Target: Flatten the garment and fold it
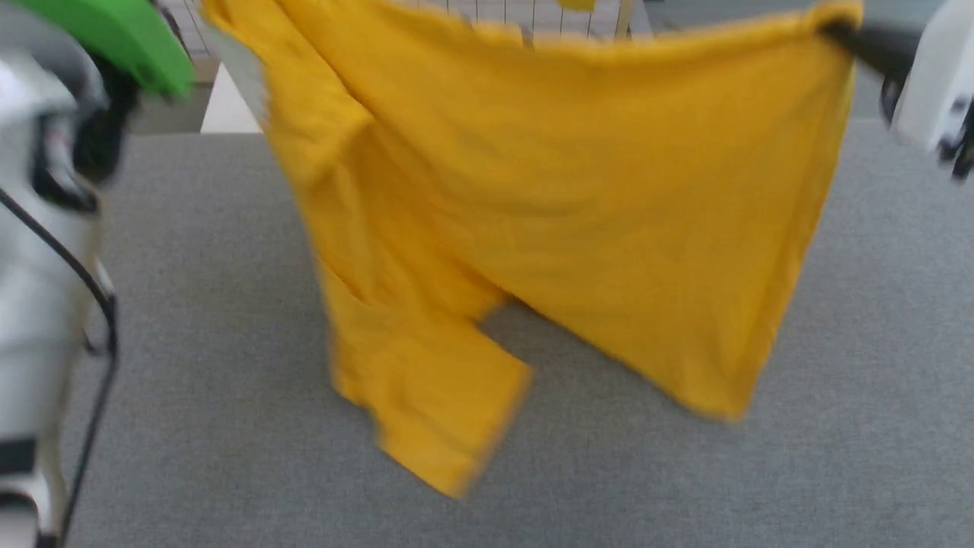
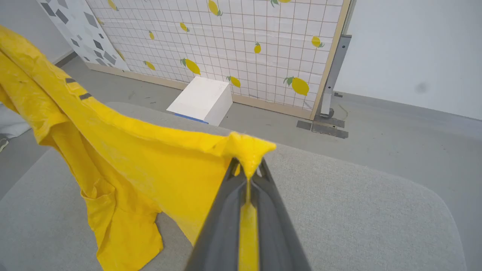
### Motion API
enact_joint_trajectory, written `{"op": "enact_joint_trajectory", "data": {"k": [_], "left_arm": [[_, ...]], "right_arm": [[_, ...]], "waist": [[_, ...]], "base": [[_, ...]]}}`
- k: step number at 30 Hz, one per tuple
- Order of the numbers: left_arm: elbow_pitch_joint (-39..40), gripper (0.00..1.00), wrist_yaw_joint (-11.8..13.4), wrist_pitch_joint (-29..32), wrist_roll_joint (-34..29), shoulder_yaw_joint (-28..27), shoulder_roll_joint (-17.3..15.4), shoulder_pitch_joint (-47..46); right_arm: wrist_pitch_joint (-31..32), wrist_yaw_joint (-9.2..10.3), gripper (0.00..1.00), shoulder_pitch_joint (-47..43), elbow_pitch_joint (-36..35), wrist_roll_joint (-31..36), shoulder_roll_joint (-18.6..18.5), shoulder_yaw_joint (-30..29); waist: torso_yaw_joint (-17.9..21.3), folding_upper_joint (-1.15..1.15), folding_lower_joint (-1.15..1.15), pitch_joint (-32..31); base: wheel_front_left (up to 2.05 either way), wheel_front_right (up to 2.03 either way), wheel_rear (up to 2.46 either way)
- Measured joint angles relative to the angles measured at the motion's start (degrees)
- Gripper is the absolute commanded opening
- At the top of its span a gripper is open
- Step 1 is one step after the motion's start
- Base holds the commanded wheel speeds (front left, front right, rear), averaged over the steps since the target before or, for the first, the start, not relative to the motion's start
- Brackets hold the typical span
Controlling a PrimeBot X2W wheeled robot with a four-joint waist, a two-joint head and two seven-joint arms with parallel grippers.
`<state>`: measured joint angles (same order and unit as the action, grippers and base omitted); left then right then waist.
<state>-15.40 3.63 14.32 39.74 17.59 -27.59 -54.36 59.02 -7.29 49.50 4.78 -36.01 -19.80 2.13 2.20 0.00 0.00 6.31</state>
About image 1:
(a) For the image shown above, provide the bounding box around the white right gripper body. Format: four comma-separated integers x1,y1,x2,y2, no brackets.
889,0,974,181

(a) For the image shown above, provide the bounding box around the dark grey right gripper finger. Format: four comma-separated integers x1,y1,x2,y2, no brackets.
824,21,927,82

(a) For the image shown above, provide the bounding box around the white rectangular box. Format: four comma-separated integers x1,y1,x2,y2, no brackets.
200,62,265,135

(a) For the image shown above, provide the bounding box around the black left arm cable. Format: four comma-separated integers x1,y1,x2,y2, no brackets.
0,186,121,543

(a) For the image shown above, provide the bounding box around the yellow t-shirt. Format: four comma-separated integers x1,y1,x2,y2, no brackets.
198,0,865,501

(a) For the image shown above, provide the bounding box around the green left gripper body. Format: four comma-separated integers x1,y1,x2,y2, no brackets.
14,0,196,100

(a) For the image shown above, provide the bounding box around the tiled lemon print partition panel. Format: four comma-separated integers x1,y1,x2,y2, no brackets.
156,0,657,86

